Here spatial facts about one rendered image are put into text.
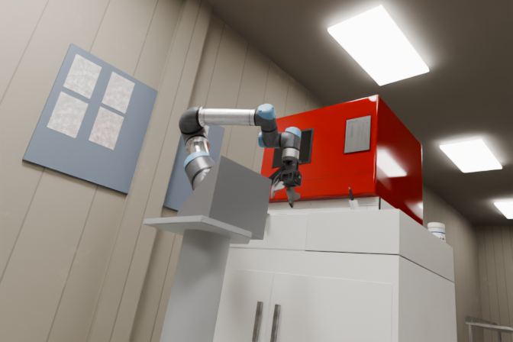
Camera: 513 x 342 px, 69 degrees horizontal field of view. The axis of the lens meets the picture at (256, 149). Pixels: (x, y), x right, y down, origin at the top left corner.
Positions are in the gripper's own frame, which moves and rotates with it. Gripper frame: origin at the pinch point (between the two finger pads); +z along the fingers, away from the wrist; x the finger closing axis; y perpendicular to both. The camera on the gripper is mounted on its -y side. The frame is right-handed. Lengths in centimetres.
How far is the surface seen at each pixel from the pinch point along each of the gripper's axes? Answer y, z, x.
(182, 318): 4, 48, -45
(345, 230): 34.1, 12.9, -4.9
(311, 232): 20.2, 13.5, -4.9
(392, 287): 51, 30, -5
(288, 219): 8.6, 8.3, -4.9
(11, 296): -187, 60, -27
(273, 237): 2.4, 15.7, -4.9
